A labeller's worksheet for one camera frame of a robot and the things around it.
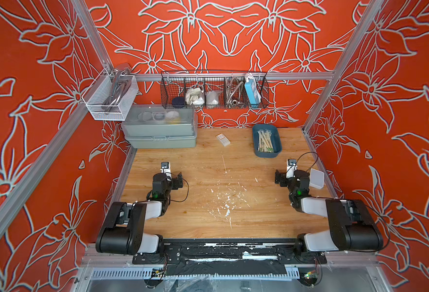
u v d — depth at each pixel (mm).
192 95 938
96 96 778
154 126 1022
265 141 1105
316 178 953
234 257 730
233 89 840
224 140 1109
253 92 876
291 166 779
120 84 842
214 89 964
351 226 440
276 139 1111
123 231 428
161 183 692
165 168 790
